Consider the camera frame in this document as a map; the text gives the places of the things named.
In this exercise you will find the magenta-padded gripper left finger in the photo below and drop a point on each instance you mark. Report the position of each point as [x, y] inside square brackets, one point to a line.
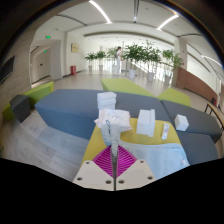
[103, 161]

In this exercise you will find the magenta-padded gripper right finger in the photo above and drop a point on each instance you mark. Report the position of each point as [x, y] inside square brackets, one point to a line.
[126, 161]

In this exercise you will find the light blue towel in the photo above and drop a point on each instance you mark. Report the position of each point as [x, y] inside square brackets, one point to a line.
[156, 156]

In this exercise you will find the white tissue box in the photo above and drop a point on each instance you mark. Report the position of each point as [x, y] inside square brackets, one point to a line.
[145, 123]

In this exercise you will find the white cloth in clear bag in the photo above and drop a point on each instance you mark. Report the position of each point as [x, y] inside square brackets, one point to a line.
[115, 119]

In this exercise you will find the small white tube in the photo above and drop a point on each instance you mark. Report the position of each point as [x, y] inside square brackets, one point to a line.
[165, 131]

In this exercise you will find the stack of white folded cloths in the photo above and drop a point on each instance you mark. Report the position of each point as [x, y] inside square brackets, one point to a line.
[106, 100]

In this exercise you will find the long blue-grey upholstered bench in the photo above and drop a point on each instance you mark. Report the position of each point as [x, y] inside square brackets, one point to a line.
[66, 106]

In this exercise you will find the small white cube box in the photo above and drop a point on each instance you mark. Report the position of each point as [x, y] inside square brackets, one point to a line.
[181, 122]

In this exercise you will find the long green upholstered bench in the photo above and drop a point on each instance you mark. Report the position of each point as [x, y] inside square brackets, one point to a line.
[40, 91]

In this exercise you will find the red fire extinguisher box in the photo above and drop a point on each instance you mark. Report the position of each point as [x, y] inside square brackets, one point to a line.
[73, 70]

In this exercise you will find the dark grey seat block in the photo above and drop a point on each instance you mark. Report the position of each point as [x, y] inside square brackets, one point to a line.
[20, 107]

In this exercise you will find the black-framed wooden bench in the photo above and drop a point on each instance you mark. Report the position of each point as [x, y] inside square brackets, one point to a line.
[215, 111]

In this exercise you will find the person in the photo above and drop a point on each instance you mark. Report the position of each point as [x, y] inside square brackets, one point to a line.
[119, 58]

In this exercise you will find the brown wooden low partition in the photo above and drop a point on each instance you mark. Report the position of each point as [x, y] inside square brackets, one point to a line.
[196, 85]

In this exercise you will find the row of potted green plants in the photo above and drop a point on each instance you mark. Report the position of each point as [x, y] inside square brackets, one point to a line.
[135, 53]

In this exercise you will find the green exit sign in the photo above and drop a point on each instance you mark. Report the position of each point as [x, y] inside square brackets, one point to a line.
[48, 36]

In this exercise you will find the ceiling strip lights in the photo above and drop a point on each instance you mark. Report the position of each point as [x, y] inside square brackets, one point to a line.
[100, 11]

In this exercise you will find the framed wall picture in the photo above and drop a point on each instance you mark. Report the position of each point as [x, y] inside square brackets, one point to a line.
[75, 48]

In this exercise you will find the dark wall screen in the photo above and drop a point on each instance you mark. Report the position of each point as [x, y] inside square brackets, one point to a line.
[6, 69]

